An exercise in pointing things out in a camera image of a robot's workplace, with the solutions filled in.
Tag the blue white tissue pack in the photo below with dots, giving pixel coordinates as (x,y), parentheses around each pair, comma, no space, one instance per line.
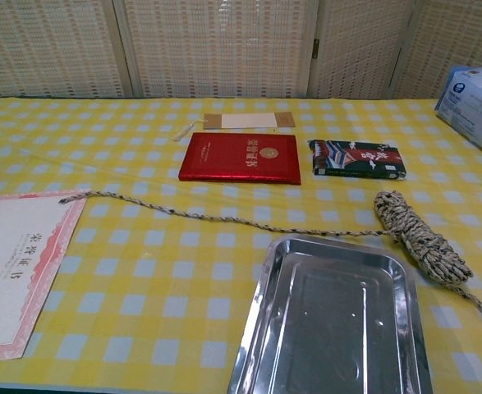
(474,111)

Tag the dark patterned flat pack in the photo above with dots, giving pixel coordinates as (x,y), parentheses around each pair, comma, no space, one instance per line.
(355,160)

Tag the pink bordered certificate sheet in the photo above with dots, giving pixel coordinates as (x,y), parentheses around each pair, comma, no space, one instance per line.
(10,267)

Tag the brown beige tasselled bookmark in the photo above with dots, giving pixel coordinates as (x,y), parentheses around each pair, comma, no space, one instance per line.
(249,120)

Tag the woven bamboo folding screen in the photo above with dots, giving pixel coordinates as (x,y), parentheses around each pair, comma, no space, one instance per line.
(224,49)

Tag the red certificate book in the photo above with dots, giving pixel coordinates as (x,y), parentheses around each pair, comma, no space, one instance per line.
(240,158)

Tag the shiny metal tray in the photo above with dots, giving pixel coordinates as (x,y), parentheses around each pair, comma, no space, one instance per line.
(327,320)

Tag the yellow checked tablecloth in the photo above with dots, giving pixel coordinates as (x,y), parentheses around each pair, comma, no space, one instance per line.
(142,246)

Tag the metal screen hinge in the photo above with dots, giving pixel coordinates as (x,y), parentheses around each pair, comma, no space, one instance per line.
(316,48)

